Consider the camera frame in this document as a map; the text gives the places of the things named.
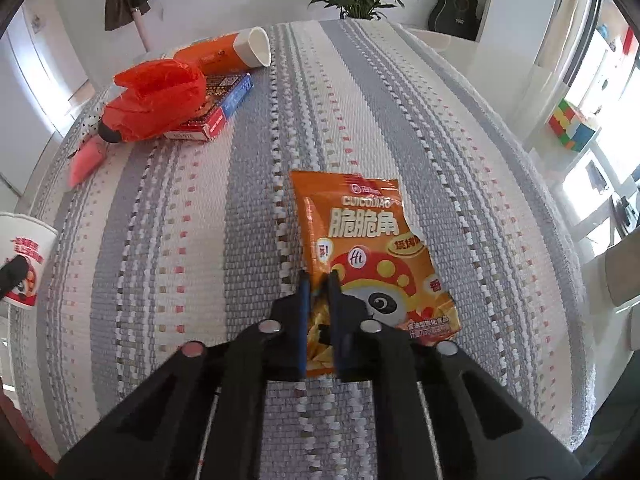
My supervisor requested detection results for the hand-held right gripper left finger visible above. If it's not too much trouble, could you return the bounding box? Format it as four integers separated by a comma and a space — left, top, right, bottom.
55, 270, 309, 480

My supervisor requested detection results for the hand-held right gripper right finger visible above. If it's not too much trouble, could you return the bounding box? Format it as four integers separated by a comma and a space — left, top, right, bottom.
325, 270, 587, 480

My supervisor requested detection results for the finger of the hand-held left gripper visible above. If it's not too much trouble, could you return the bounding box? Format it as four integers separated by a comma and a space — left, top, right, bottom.
0, 255, 30, 302

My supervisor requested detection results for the white paper cup red print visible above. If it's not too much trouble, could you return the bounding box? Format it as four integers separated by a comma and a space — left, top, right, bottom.
0, 211, 59, 309

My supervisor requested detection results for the orange snack packet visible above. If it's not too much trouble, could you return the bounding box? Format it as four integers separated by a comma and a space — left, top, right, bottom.
289, 169, 462, 380

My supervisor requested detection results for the striped woven table mat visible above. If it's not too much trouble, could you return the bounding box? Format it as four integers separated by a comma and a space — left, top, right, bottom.
10, 19, 598, 480

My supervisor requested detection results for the pink packet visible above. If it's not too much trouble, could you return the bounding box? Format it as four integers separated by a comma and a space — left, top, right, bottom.
69, 139, 108, 187

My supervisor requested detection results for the black round item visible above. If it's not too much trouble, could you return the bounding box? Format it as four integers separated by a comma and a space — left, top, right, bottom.
97, 121, 123, 145

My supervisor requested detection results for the polka dot cloth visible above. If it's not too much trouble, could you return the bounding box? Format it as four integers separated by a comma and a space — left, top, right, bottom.
75, 99, 115, 147

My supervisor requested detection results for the red plastic bag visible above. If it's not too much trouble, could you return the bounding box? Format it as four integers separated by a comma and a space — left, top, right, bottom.
102, 58, 207, 143

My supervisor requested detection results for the red and blue box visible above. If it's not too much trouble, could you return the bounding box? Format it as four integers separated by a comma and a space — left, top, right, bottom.
164, 72, 253, 142

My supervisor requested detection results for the orange cylinder can white lid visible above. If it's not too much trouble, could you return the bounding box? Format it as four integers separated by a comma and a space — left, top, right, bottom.
172, 26, 272, 76

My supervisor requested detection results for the beige cushioned seat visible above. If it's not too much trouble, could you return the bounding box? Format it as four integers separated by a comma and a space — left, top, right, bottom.
602, 239, 640, 352

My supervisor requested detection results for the colourful cube puzzle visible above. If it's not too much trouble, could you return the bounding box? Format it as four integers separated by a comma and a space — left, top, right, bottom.
548, 99, 599, 152

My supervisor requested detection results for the black guitar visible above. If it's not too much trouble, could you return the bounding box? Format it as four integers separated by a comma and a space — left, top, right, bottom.
427, 0, 482, 41

